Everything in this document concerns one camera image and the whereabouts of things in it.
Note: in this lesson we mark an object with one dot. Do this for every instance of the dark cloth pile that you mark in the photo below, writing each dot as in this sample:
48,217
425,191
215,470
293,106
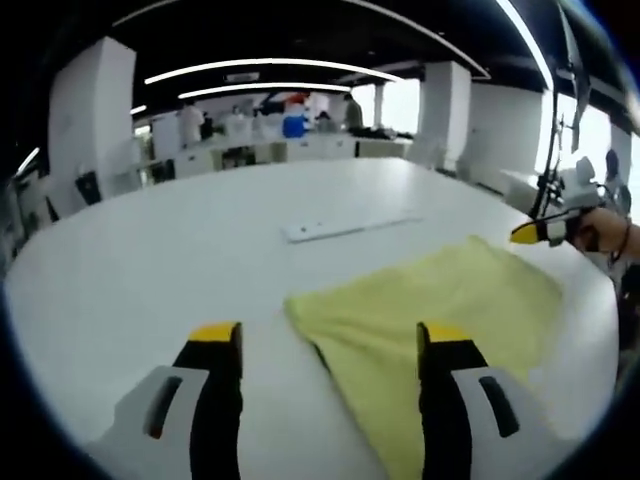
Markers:
382,133

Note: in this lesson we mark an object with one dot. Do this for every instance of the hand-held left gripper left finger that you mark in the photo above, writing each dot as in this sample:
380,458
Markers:
165,430

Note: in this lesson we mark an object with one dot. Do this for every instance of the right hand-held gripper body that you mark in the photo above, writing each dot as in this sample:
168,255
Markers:
575,192

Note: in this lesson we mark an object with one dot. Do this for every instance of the ceiling air vent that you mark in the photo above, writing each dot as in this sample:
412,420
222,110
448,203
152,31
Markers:
241,77

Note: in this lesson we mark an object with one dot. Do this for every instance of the blue storage box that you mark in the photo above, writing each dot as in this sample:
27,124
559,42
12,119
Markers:
294,127

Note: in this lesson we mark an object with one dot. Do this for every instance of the black sign stand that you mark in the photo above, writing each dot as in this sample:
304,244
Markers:
89,187

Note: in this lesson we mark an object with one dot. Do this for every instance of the white drawer counter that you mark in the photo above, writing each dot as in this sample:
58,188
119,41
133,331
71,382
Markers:
300,152

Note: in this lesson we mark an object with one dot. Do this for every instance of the black tripod stand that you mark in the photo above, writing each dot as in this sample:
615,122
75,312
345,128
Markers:
580,75

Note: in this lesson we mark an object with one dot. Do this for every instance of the white box appliance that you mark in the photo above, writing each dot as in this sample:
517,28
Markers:
166,136

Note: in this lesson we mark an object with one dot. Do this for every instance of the person's right hand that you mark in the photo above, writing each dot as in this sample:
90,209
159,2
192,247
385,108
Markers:
607,230

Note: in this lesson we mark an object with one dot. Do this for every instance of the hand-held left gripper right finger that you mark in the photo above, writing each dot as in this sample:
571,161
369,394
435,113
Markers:
465,425

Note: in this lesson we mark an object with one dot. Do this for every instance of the white ceiling light strip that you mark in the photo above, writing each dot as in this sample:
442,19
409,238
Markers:
265,87
270,64

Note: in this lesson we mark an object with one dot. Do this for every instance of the white square pillar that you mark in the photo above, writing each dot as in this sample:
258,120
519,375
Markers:
92,115
446,110

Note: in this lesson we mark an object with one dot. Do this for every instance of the yellow blue grey garment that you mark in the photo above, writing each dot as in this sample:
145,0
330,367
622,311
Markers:
400,310

